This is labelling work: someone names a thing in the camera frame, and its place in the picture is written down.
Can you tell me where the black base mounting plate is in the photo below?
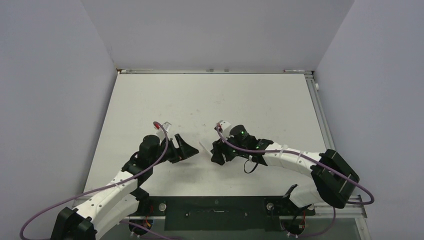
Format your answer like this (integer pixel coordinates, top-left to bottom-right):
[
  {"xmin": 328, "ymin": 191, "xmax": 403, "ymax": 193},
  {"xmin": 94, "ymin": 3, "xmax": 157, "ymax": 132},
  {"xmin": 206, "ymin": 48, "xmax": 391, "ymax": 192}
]
[{"xmin": 130, "ymin": 196, "xmax": 316, "ymax": 232}]

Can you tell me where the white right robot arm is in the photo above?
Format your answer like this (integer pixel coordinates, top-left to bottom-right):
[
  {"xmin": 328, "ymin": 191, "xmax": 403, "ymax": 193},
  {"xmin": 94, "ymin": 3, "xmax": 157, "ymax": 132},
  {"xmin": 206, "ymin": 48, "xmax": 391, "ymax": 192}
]
[{"xmin": 201, "ymin": 121, "xmax": 360, "ymax": 214}]

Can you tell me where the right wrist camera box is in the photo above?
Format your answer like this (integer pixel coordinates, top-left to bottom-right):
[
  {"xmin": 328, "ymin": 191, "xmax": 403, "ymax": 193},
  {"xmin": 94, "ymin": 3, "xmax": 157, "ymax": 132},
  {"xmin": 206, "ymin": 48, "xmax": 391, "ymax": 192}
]
[{"xmin": 214, "ymin": 120, "xmax": 232, "ymax": 138}]

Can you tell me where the white remote control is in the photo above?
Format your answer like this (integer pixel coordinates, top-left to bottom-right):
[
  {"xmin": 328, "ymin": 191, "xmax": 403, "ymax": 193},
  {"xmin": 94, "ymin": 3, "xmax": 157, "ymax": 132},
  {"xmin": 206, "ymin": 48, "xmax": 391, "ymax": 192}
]
[{"xmin": 199, "ymin": 138, "xmax": 213, "ymax": 158}]

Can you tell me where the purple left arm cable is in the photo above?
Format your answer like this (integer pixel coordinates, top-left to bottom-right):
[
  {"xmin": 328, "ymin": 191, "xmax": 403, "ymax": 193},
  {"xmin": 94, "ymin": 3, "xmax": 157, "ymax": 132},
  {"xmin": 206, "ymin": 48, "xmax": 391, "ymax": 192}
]
[{"xmin": 19, "ymin": 121, "xmax": 170, "ymax": 240}]

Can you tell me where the aluminium rail back edge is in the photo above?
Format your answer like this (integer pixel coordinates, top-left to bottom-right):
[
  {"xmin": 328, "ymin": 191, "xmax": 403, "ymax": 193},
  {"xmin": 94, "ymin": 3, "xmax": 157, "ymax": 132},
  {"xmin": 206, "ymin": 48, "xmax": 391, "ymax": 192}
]
[{"xmin": 117, "ymin": 68, "xmax": 313, "ymax": 75}]

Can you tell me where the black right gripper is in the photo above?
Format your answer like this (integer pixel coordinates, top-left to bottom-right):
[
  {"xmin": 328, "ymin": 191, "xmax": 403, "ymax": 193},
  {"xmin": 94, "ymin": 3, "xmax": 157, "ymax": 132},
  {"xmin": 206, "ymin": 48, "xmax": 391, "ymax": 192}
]
[{"xmin": 213, "ymin": 131, "xmax": 248, "ymax": 164}]

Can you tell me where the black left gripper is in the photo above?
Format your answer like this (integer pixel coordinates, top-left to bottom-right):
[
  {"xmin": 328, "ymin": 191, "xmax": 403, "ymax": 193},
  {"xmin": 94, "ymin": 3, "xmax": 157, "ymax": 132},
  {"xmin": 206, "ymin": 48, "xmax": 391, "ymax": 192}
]
[{"xmin": 150, "ymin": 134, "xmax": 198, "ymax": 167}]

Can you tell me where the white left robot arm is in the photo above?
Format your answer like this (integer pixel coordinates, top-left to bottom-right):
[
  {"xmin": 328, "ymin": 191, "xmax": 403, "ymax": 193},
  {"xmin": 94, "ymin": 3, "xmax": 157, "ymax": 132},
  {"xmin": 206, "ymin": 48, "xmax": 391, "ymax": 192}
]
[{"xmin": 50, "ymin": 134, "xmax": 199, "ymax": 240}]

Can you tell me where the aluminium rail right edge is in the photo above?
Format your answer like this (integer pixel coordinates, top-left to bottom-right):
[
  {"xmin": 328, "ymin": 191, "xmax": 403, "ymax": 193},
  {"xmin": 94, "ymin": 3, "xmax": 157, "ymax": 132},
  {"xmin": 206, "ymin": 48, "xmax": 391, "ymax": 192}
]
[{"xmin": 304, "ymin": 74, "xmax": 336, "ymax": 150}]

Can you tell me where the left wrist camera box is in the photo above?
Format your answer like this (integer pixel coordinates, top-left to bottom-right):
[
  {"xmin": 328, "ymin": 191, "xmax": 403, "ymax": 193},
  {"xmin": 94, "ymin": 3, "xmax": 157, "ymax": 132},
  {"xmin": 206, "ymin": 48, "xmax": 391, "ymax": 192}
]
[{"xmin": 153, "ymin": 121, "xmax": 172, "ymax": 141}]

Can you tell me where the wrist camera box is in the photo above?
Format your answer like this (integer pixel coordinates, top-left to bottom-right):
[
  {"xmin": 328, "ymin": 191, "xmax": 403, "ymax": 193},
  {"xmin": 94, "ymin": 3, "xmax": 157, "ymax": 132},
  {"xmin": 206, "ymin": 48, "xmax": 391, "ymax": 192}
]
[
  {"xmin": 214, "ymin": 120, "xmax": 232, "ymax": 138},
  {"xmin": 153, "ymin": 121, "xmax": 172, "ymax": 141}
]

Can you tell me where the aluminium rail edge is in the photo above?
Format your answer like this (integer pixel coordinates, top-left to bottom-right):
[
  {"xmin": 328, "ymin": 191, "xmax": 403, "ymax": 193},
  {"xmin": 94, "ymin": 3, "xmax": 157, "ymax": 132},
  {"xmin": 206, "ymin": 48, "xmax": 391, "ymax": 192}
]
[
  {"xmin": 304, "ymin": 74, "xmax": 336, "ymax": 150},
  {"xmin": 117, "ymin": 68, "xmax": 313, "ymax": 75}
]

